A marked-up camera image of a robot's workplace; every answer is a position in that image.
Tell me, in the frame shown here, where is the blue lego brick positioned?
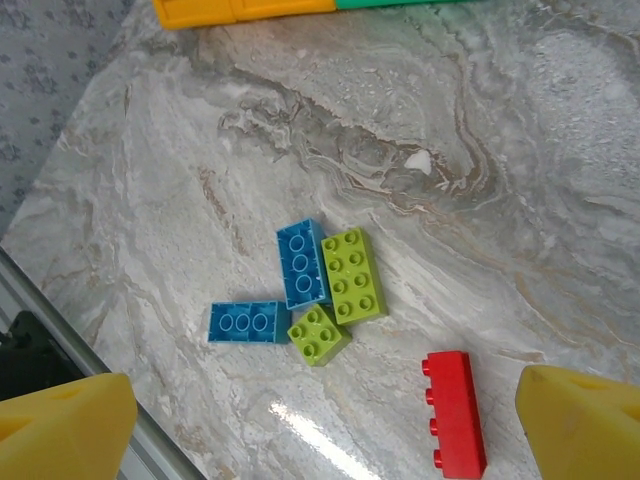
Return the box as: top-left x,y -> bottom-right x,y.
207,299 -> 293,346
276,217 -> 331,312

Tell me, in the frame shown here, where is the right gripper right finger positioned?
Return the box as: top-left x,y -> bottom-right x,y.
515,364 -> 640,480

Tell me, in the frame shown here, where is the long red lego brick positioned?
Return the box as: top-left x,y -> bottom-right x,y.
421,350 -> 488,480

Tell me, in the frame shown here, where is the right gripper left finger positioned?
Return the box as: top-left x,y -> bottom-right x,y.
0,372 -> 139,480

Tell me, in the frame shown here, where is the green plastic bin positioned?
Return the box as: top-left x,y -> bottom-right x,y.
334,0 -> 481,11

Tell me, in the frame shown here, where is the wide aluminium base rail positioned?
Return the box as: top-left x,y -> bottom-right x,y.
0,244 -> 206,480

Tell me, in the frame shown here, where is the orange plastic bin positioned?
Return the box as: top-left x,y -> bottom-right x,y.
152,0 -> 239,31
232,0 -> 337,22

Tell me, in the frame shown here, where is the small green lego brick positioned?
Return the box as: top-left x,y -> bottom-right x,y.
286,303 -> 354,369

